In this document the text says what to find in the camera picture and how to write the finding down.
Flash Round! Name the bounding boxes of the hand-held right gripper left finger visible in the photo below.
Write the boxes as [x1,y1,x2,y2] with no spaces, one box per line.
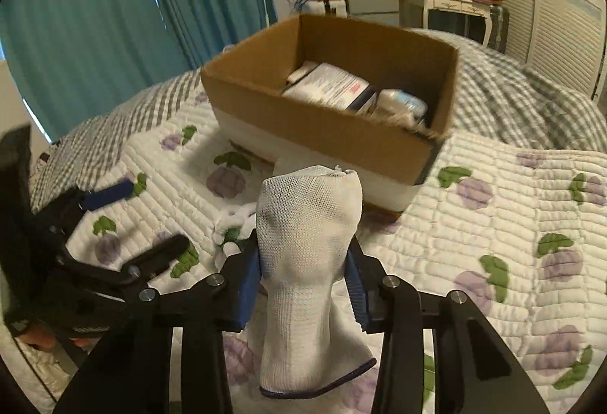
[52,229,264,414]

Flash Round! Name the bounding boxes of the purple floral white quilt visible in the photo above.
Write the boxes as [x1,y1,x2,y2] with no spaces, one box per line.
[66,96,607,414]

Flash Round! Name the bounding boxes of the cardboard box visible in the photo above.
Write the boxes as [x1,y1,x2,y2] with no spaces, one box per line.
[200,13,462,214]

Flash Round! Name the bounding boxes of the small white packet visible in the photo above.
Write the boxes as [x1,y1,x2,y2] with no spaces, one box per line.
[286,60,324,87]

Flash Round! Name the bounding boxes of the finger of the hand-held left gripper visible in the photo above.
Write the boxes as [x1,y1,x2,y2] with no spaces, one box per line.
[64,234,191,297]
[31,183,138,231]

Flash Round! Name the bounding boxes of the white louvered wardrobe door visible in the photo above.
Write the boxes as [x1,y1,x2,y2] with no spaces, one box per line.
[488,0,607,98]

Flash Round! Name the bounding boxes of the grey gingham blanket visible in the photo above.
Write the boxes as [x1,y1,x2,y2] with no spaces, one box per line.
[28,27,607,206]

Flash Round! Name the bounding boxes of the white and blue soft pack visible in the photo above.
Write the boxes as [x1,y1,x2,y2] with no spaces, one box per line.
[374,88,433,129]

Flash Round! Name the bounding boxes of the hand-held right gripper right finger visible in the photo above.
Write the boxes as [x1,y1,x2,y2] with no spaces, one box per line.
[343,238,551,414]

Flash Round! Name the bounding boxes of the white packet with red label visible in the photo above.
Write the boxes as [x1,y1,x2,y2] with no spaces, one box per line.
[282,62,373,112]

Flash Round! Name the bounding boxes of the white dressing table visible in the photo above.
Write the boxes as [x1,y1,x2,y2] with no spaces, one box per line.
[399,0,498,49]

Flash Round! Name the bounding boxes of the white sock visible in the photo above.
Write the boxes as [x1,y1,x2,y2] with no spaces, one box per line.
[255,164,378,398]

